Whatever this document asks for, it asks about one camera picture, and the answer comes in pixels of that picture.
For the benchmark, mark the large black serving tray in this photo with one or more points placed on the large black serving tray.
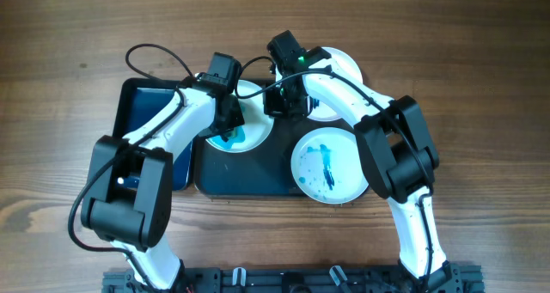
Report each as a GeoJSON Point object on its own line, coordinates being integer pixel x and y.
{"type": "Point", "coordinates": [262, 171]}

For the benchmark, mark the small blue water tray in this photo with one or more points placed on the small blue water tray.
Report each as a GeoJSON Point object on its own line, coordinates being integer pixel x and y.
{"type": "Point", "coordinates": [140, 100]}

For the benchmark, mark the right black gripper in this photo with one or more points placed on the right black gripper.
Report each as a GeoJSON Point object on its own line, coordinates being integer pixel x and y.
{"type": "Point", "coordinates": [272, 108]}

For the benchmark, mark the green yellow scrubbing sponge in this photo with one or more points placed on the green yellow scrubbing sponge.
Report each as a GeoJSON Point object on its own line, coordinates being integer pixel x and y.
{"type": "Point", "coordinates": [234, 136]}

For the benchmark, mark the white plate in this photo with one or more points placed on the white plate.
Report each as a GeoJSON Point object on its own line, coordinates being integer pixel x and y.
{"type": "Point", "coordinates": [333, 78]}
{"type": "Point", "coordinates": [325, 165]}
{"type": "Point", "coordinates": [256, 129]}

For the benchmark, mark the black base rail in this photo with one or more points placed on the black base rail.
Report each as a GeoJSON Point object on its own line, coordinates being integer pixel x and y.
{"type": "Point", "coordinates": [451, 278]}

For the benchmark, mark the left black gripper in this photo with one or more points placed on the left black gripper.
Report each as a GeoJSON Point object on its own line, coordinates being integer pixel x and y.
{"type": "Point", "coordinates": [237, 119]}

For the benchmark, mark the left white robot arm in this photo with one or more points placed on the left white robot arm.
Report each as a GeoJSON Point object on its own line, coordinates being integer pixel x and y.
{"type": "Point", "coordinates": [127, 199]}

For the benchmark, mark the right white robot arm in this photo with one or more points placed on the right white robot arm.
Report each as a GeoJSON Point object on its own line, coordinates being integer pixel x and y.
{"type": "Point", "coordinates": [395, 150]}

